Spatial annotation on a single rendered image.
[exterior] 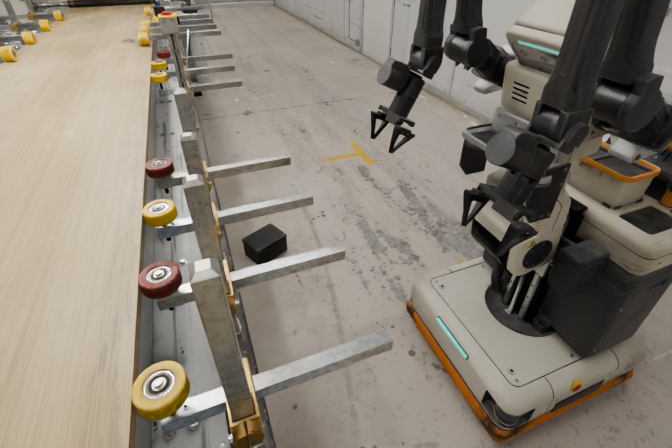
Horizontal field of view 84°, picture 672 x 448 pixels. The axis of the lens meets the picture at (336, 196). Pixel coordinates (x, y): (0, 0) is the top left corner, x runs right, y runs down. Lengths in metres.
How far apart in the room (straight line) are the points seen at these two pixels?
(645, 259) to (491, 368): 0.58
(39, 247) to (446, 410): 1.42
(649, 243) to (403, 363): 0.99
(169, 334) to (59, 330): 0.34
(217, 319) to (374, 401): 1.20
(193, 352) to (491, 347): 1.00
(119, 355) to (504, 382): 1.15
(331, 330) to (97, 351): 1.20
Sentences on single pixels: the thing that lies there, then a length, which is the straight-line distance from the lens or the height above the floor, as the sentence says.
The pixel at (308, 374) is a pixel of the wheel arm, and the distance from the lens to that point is 0.78.
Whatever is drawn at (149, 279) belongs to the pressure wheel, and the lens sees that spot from 0.87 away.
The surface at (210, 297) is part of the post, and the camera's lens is 0.49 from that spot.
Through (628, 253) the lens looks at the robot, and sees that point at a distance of 1.34.
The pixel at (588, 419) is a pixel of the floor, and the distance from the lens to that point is 1.88.
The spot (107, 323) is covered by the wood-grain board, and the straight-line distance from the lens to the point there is 0.83.
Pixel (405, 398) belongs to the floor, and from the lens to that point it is 1.68.
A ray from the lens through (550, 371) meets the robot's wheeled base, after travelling 1.56.
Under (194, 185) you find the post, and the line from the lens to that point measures 0.68.
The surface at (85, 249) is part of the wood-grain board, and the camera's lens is 1.02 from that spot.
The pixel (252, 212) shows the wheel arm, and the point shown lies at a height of 0.84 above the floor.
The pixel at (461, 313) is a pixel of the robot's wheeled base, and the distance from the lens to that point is 1.60.
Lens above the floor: 1.48
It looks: 34 degrees down
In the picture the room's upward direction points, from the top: straight up
